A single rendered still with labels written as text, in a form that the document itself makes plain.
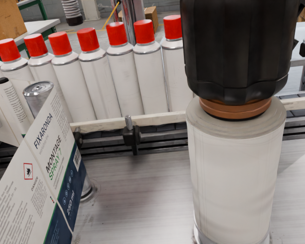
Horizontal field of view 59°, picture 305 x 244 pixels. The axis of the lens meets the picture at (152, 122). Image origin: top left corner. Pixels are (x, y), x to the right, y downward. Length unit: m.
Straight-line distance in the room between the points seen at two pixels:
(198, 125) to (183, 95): 0.30
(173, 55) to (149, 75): 0.05
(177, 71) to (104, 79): 0.14
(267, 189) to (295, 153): 0.23
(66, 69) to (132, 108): 0.15
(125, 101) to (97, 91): 0.06
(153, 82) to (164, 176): 0.17
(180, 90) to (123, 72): 0.11
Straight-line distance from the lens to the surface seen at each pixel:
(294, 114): 0.59
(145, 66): 0.49
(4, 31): 2.13
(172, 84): 0.51
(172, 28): 0.48
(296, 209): 0.41
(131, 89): 0.53
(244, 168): 0.24
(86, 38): 0.50
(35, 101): 0.35
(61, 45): 0.52
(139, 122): 0.53
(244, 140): 0.22
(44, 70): 0.55
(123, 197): 0.43
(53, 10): 7.01
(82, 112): 0.55
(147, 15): 4.50
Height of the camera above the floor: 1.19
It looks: 33 degrees down
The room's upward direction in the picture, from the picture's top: 10 degrees counter-clockwise
